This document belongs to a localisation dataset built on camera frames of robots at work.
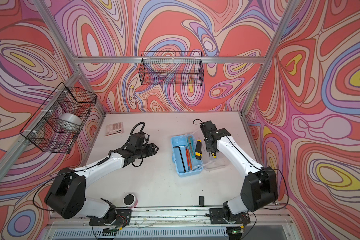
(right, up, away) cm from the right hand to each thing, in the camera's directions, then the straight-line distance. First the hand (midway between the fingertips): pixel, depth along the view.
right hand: (219, 149), depth 83 cm
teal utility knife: (-15, +1, +8) cm, 17 cm away
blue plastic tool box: (-16, -6, +10) cm, 20 cm away
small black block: (-11, -27, -5) cm, 29 cm away
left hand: (-35, 0, +5) cm, 36 cm away
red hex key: (-17, -7, +10) cm, 22 cm away
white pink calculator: (-71, +11, +25) cm, 76 cm away
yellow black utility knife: (-11, -2, +5) cm, 13 cm away
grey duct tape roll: (-75, +15, -13) cm, 77 cm away
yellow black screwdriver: (-3, -3, -1) cm, 4 cm away
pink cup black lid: (-47, -25, -9) cm, 54 cm away
